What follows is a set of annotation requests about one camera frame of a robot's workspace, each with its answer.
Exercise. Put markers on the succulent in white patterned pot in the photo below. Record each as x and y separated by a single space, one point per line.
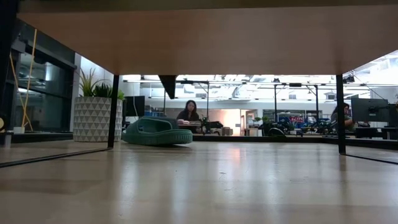
90 118

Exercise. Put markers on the black framed glass partition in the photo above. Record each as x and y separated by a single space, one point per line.
56 102

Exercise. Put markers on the red sign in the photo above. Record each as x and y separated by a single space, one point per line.
296 119

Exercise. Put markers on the black computer monitor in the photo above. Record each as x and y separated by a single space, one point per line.
370 109
135 105
394 115

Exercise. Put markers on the black aluminium table frame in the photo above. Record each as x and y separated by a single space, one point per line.
248 138

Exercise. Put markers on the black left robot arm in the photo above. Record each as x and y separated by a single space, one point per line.
7 62

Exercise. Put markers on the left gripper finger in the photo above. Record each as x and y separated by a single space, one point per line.
169 84

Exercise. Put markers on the green rubber slide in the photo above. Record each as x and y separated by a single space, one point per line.
155 137

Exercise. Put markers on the wooden shelf with black legs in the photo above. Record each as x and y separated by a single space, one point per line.
202 37

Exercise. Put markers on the thin yellow stick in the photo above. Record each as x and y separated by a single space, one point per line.
16 81
29 77

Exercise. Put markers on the person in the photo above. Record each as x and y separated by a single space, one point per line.
347 108
189 113

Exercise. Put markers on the small background potted plant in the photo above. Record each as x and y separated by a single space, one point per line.
265 124

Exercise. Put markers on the black background robot arm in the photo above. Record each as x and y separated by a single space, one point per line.
213 125

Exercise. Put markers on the cardboard box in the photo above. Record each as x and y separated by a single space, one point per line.
227 131

